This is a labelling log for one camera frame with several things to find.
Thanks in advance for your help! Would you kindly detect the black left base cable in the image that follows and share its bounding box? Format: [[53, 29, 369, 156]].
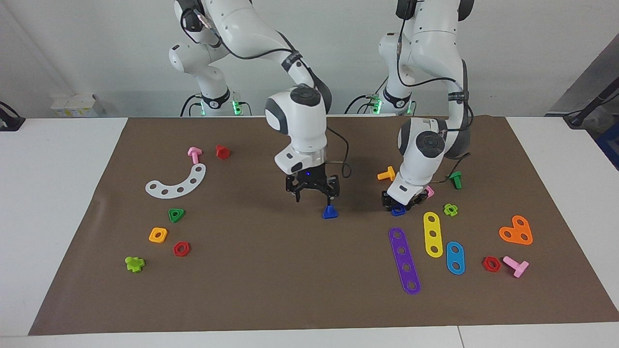
[[343, 92, 417, 116]]

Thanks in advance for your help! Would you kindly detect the yellow three-hole plastic plate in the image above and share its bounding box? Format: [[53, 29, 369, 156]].
[[423, 212, 443, 258]]

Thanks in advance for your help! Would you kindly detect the orange heart-shaped plastic plate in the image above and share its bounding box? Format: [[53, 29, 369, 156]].
[[499, 215, 533, 246]]

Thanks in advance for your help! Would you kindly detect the blue two-hole plastic plate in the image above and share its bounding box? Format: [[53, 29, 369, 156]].
[[446, 241, 466, 276]]

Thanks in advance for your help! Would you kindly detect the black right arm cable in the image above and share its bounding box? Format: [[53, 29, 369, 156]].
[[180, 7, 352, 178]]

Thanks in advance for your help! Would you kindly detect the purple four-hole plastic plate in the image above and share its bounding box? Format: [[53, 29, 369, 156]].
[[388, 227, 421, 295]]

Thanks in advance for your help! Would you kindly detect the blue crate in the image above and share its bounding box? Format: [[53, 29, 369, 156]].
[[596, 121, 619, 171]]

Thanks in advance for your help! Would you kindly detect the black base cable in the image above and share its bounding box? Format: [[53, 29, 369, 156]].
[[343, 92, 417, 116], [180, 93, 253, 117]]

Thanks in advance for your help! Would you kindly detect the brown table mat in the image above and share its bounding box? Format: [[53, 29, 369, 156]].
[[28, 116, 619, 336]]

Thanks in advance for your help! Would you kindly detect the black right base cable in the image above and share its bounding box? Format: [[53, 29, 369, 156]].
[[180, 93, 253, 117]]

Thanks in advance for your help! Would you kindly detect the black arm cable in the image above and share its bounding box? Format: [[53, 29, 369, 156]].
[[396, 29, 472, 185], [180, 7, 352, 178]]

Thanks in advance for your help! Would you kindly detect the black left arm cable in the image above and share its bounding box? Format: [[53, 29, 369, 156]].
[[396, 29, 472, 185]]

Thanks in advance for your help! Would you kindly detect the black stand pole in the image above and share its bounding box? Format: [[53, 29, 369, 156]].
[[563, 77, 619, 127]]

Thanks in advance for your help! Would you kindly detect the black clamp base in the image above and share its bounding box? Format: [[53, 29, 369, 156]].
[[0, 101, 26, 132]]

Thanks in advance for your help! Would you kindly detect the white curved five-hole plate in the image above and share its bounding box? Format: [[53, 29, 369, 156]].
[[145, 163, 207, 199]]

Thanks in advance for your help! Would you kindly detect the white rectangular box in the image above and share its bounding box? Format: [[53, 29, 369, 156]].
[[50, 94, 106, 117]]

